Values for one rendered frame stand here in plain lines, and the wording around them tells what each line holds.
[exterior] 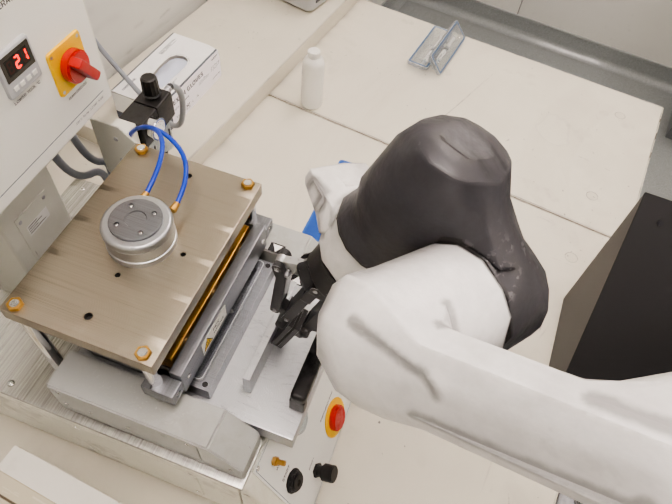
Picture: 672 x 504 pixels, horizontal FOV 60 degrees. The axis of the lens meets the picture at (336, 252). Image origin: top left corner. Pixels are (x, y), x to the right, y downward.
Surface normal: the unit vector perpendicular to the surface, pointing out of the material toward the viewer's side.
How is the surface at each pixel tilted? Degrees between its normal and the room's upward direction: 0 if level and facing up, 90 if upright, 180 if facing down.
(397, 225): 82
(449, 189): 81
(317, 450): 65
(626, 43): 90
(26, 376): 0
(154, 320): 0
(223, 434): 41
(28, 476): 1
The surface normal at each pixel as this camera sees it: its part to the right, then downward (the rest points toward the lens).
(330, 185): 0.18, -0.66
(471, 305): 0.50, -0.15
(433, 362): -0.63, -0.06
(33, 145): 0.94, 0.32
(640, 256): -0.22, 0.07
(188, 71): -0.02, -0.62
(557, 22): -0.46, 0.70
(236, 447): 0.67, -0.24
